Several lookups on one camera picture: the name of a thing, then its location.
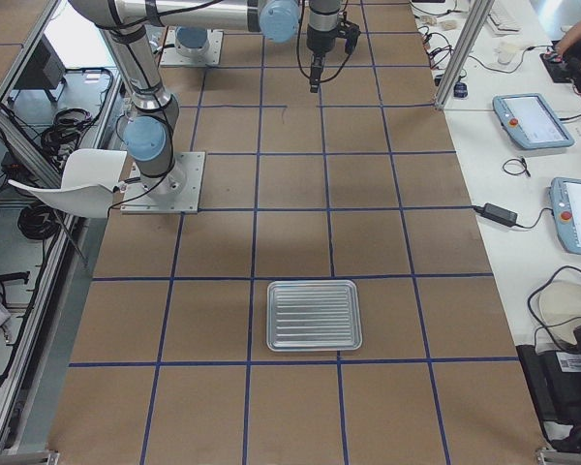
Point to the black power adapter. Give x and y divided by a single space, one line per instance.
497 214

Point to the blue teach pendant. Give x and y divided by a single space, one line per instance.
530 122
565 197

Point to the near blue teach pendant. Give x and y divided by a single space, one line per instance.
565 197

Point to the far blue teach pendant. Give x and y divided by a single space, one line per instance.
530 122

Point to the aluminium frame post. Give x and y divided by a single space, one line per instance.
477 16

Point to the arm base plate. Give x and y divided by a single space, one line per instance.
179 192
192 47

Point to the white plastic chair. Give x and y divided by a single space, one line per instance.
87 186

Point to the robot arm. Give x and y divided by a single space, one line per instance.
123 24

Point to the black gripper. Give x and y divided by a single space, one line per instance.
319 42

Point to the silver ribbed metal tray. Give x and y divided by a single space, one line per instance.
312 316

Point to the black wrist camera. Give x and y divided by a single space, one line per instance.
350 32

